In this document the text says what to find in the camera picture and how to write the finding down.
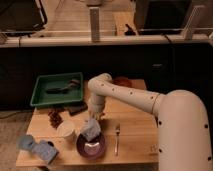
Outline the black monitor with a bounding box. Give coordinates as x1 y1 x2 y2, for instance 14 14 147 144
134 0 191 29
0 0 47 32

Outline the silver fork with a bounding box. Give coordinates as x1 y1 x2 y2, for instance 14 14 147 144
114 124 120 156

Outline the black monitor left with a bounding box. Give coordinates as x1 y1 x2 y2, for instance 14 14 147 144
0 0 47 32

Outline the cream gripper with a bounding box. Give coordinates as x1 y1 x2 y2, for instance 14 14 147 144
88 101 105 121

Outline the blue grey oven mitt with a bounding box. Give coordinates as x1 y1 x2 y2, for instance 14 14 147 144
18 135 59 164

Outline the black monitor right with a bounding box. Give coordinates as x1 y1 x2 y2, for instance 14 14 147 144
134 0 191 29

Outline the grey upright post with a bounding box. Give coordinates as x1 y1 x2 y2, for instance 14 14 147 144
89 7 100 42

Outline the white paper cup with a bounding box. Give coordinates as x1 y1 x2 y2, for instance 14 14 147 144
57 121 75 141

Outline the brown wooden bowl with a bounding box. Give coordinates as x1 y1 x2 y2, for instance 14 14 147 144
113 77 132 87

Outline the grey blue towel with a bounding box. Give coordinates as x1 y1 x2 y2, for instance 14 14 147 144
81 118 101 141

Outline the black rectangular block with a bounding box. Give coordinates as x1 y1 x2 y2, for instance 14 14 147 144
68 102 88 116

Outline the wooden board table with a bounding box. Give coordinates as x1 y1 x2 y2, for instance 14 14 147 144
15 78 167 168

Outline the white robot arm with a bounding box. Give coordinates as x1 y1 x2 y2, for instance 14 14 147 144
88 73 213 171

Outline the green plastic tray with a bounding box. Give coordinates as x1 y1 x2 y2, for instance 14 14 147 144
30 72 84 108

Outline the purple bowl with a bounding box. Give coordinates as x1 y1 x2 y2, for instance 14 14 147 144
76 133 106 160

